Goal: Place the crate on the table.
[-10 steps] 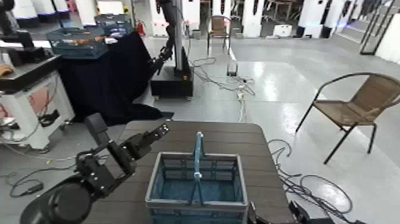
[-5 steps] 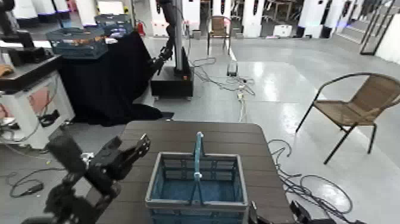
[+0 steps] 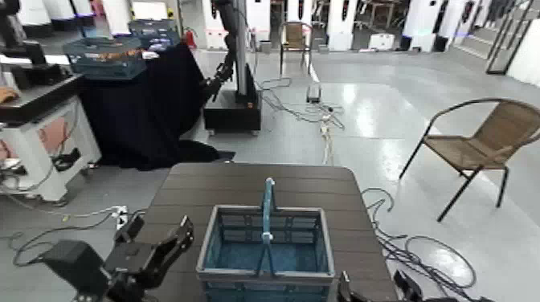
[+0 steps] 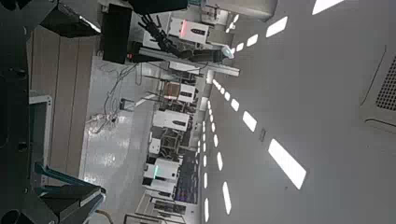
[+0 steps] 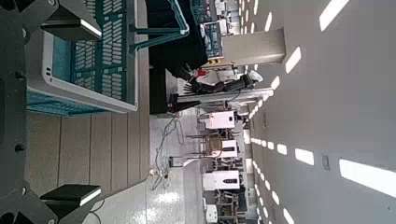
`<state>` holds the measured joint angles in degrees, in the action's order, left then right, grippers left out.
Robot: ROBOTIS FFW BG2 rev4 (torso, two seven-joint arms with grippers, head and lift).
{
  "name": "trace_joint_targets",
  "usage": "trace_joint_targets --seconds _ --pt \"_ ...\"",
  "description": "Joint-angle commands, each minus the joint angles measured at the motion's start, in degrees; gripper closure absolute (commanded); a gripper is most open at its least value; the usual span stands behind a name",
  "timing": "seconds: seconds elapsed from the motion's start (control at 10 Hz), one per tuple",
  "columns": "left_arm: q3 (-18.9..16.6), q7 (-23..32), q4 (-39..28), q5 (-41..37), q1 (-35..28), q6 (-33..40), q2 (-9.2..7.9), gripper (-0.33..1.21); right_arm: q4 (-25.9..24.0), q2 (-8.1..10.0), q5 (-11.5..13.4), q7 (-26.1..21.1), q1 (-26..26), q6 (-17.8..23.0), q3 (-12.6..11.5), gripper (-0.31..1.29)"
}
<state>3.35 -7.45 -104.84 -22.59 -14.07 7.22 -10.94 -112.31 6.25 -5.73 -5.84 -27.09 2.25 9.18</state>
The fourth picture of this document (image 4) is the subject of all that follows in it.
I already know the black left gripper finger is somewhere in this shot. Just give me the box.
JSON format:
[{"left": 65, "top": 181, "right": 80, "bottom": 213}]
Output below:
[
  {"left": 36, "top": 183, "right": 106, "bottom": 224},
  {"left": 40, "top": 0, "right": 102, "bottom": 38}
]

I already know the small grey floor device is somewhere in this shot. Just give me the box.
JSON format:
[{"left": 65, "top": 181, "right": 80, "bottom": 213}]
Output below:
[{"left": 119, "top": 97, "right": 135, "bottom": 112}]

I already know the white kiosk with black panel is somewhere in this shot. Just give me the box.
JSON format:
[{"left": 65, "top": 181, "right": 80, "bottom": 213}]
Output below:
[
  {"left": 177, "top": 83, "right": 197, "bottom": 104},
  {"left": 167, "top": 17, "right": 210, "bottom": 45},
  {"left": 144, "top": 158, "right": 181, "bottom": 182},
  {"left": 152, "top": 109, "right": 191, "bottom": 133}
]

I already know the small white box unit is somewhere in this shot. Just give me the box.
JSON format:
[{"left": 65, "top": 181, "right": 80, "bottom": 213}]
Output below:
[{"left": 148, "top": 138, "right": 162, "bottom": 155}]

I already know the white ceiling light panel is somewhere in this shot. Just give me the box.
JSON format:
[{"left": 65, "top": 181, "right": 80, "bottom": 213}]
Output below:
[
  {"left": 242, "top": 110, "right": 259, "bottom": 133},
  {"left": 268, "top": 138, "right": 307, "bottom": 190},
  {"left": 311, "top": 0, "right": 345, "bottom": 16},
  {"left": 265, "top": 16, "right": 289, "bottom": 39}
]

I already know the ceiling air conditioner cassette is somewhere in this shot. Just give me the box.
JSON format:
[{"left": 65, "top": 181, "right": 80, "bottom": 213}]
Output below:
[{"left": 359, "top": 46, "right": 396, "bottom": 134}]

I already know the grey floor cable tangle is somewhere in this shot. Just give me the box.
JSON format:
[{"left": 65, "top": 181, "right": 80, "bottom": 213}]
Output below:
[{"left": 85, "top": 62, "right": 139, "bottom": 134}]

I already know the white extension cord strip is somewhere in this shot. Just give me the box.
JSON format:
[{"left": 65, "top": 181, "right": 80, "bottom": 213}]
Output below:
[{"left": 87, "top": 112, "right": 119, "bottom": 125}]

